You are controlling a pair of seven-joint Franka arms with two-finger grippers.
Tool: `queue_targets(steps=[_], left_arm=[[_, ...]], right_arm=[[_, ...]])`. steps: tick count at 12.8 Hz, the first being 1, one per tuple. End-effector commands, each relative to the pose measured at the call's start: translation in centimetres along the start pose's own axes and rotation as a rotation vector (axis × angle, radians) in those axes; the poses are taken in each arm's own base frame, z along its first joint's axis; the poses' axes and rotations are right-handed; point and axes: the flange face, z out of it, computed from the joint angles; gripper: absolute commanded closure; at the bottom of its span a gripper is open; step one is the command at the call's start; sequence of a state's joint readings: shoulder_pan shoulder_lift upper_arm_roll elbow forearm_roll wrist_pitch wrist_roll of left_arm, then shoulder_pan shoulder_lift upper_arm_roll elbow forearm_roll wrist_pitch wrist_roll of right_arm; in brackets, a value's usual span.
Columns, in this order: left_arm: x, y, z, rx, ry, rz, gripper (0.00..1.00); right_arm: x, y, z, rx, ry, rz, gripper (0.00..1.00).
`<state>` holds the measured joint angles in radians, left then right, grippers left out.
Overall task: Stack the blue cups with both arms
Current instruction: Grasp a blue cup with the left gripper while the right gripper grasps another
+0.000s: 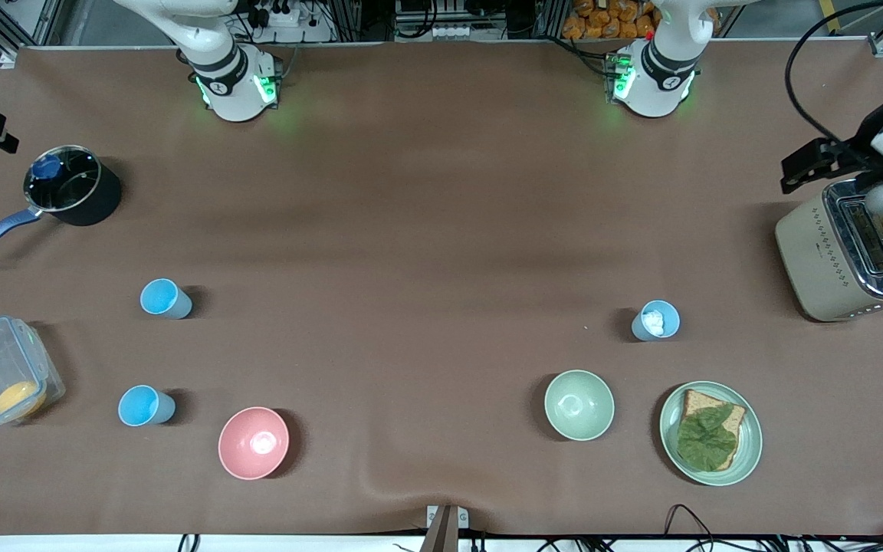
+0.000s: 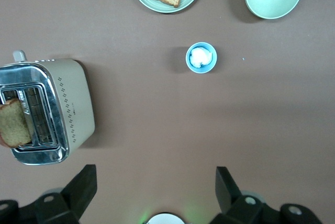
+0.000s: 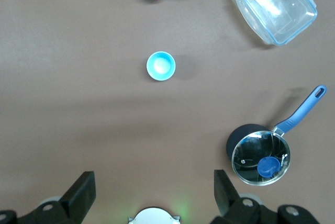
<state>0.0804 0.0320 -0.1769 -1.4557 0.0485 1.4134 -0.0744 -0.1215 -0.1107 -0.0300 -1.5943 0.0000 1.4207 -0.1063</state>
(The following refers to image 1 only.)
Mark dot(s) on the small white power strip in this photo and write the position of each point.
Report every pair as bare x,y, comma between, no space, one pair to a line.
455,32

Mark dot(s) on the brown bread slice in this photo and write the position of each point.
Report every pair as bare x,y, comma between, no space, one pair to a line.
731,418

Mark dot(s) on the glass lid blue knob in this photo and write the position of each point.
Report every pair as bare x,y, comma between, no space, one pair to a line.
66,184

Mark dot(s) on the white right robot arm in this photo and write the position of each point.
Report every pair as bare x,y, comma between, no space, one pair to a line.
227,73

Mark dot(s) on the blue plastic cup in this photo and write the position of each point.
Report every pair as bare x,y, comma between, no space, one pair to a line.
159,297
139,405

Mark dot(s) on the orange packaged snacks pile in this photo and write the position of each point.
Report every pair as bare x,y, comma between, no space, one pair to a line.
610,19

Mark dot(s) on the green lettuce leaf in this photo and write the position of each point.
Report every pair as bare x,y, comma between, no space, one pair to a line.
706,437

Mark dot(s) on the light green bowl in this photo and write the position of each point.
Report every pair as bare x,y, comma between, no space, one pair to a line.
579,405

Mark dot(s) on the brown table cover sheet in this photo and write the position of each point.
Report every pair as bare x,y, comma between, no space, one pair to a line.
441,230

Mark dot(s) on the white crumpled lump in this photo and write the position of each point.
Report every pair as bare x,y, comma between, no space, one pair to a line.
654,320

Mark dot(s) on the beige metal toaster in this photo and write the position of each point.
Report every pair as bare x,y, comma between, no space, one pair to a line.
813,253

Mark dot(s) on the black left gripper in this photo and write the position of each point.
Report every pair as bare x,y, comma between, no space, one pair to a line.
860,152

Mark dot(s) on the light green plate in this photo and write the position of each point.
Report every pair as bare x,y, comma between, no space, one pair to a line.
750,445

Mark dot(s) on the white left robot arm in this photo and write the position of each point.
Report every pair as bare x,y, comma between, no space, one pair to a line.
656,77

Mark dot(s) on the blue cup with white content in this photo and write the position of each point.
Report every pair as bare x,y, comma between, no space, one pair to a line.
641,328

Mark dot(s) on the orange round food piece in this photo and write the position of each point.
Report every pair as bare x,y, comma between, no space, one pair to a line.
18,397

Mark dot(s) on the white power strip black plugs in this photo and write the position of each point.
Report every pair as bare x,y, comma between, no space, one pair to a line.
280,14

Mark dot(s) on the pink bowl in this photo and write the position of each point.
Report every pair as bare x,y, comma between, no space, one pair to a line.
254,443

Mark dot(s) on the aluminium camera mount post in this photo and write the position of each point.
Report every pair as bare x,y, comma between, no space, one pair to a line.
445,529

